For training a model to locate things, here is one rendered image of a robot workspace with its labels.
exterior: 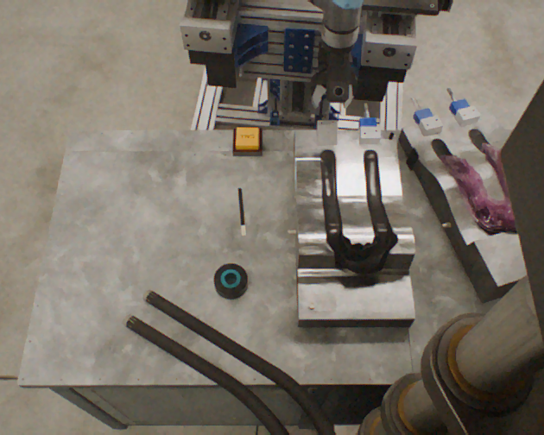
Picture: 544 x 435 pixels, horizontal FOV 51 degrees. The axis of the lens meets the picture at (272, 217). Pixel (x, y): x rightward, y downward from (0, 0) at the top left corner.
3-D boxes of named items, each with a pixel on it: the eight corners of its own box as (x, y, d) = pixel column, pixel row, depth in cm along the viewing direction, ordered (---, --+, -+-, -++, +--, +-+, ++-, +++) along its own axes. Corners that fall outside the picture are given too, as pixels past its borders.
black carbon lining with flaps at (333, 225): (318, 154, 148) (320, 131, 140) (380, 154, 148) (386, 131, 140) (324, 279, 131) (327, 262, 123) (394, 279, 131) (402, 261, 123)
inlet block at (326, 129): (313, 128, 158) (314, 109, 156) (332, 128, 158) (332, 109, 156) (317, 145, 147) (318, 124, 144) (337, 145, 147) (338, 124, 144)
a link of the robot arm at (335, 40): (361, 34, 115) (320, 34, 115) (357, 51, 119) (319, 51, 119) (357, 9, 119) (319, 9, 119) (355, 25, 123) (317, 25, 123)
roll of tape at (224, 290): (224, 305, 136) (223, 300, 133) (209, 278, 139) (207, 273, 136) (254, 289, 138) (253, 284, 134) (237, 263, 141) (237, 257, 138)
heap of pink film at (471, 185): (432, 158, 149) (439, 140, 142) (494, 141, 151) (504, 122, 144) (478, 243, 137) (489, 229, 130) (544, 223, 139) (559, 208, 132)
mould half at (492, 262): (397, 139, 159) (406, 114, 149) (483, 117, 162) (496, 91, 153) (482, 303, 136) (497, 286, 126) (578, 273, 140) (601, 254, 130)
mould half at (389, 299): (293, 150, 157) (294, 119, 145) (388, 150, 157) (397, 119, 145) (297, 327, 133) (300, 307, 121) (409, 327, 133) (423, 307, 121)
